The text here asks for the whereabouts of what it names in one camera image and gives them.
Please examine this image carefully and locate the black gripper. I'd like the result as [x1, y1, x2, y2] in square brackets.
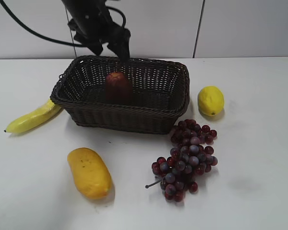
[62, 0, 130, 63]

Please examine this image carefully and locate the dark red apple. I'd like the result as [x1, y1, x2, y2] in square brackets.
[105, 72, 132, 104]

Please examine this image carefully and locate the dark brown wicker basket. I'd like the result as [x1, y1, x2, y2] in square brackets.
[50, 55, 190, 134]

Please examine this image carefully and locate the yellow lemon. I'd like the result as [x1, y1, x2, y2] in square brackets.
[197, 86, 225, 117]

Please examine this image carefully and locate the yellow banana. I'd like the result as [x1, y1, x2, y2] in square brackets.
[4, 99, 61, 134]

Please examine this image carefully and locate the yellow mango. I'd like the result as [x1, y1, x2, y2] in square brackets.
[67, 148, 112, 200]

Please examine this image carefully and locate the purple grape bunch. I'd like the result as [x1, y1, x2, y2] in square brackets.
[145, 119, 218, 202]

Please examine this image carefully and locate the black cable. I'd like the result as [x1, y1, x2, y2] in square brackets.
[0, 0, 128, 47]

